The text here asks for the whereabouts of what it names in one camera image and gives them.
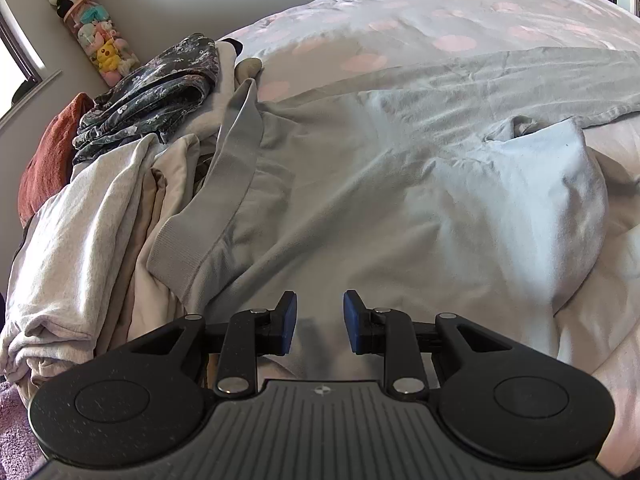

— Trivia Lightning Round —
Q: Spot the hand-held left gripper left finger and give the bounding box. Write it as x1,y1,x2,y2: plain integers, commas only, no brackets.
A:
124,290,299,402

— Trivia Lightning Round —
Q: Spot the purple fuzzy cloth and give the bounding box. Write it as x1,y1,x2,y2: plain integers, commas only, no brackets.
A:
0,379,49,480

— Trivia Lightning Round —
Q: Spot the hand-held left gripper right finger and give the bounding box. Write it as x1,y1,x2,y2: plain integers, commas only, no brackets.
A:
343,289,517,399

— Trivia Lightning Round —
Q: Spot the dark floral garment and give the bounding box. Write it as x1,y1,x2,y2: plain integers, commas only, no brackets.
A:
72,32,222,165

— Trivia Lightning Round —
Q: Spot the folded white sweatshirt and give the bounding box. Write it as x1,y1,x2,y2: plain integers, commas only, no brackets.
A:
0,132,162,387

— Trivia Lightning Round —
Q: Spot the clear tube of plush toys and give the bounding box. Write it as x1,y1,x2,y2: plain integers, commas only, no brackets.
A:
62,0,141,89

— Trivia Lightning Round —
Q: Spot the rust red cloth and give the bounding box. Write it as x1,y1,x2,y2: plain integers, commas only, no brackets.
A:
17,92,96,229

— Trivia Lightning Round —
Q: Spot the grey long-sleeve shirt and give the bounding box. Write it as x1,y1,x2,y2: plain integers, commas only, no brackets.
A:
147,46,640,377

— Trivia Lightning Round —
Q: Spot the folded beige garment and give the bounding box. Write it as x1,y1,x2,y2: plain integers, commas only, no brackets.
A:
95,40,265,356

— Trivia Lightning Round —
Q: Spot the pink dotted bed sheet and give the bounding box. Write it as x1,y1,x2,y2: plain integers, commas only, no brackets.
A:
215,0,640,479

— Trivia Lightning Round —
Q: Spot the window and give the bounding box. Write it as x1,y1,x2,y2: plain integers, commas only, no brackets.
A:
0,0,64,122

